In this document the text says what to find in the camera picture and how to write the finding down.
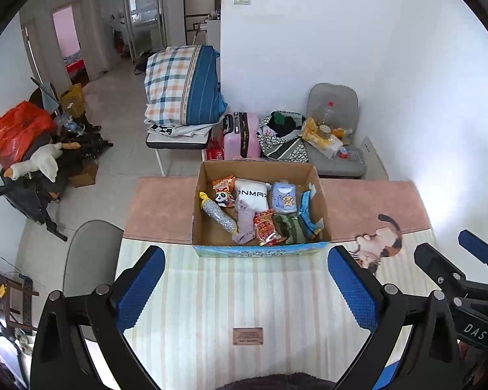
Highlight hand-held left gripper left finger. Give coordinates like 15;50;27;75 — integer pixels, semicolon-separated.
30;245;166;390

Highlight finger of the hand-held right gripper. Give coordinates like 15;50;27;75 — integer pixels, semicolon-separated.
459;229;488;285
414;243;472;299

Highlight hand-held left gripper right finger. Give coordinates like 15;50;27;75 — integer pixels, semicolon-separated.
327;245;461;390

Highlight green packet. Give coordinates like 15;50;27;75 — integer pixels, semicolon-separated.
273;213;307;245

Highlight blue white packet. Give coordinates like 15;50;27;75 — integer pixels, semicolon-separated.
299;189;324;238

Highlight silver scrubber with yellow end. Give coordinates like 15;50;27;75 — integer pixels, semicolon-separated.
198;191;237;234

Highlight red snack packet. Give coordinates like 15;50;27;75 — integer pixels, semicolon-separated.
253;209;287;246

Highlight light blue tissue pack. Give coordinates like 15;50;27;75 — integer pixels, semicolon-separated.
270;181;299;215

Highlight panda print snack packet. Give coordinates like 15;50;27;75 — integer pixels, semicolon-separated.
211;175;237;209

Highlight purple cloth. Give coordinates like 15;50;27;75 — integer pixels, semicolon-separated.
232;199;258;245

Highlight white pillow packet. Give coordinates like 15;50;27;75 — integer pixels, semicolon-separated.
234;179;269;210

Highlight grey plastic chair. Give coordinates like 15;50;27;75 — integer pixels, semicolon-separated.
63;219;125;342

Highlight small brown label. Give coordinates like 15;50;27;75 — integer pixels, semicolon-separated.
233;327;264;346

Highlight white board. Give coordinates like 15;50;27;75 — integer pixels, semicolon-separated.
360;136;389;181

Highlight small cardboard box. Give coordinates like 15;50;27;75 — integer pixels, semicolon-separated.
69;158;100;188

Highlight wooden rack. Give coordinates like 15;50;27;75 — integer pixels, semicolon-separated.
0;260;39;334

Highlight black folded stroller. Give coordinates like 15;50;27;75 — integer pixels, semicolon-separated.
0;166;70;242

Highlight white wrapped packet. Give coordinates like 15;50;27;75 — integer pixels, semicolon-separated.
309;134;344;159

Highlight folding bench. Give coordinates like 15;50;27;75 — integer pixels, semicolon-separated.
146;130;212;177

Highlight black equipment pile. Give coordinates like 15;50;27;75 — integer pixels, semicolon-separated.
53;122;115;163

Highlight black white patterned bag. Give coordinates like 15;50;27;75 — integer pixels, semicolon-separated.
257;110;310;162

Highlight white goose plush toy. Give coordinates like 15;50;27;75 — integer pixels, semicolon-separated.
4;144;63;183

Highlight yellow plastic bag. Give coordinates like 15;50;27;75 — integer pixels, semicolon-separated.
301;118;322;147

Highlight white patterned cloth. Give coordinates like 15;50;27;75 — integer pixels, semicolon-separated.
144;122;214;139

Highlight clear plastic bottle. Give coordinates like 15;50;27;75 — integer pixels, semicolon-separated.
315;99;336;135

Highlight dark clothes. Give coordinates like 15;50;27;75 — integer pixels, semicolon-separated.
267;111;305;137

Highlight pink suitcase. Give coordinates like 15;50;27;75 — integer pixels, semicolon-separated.
222;111;261;161

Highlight grey padded chair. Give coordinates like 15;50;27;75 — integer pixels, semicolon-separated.
305;83;367;179

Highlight orange plastic bag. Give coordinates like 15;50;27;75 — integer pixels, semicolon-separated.
0;101;58;169

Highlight yellow paper bag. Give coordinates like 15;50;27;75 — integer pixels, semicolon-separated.
60;83;86;118

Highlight plaid blue bedding bundle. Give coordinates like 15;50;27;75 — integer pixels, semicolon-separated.
143;45;228;126

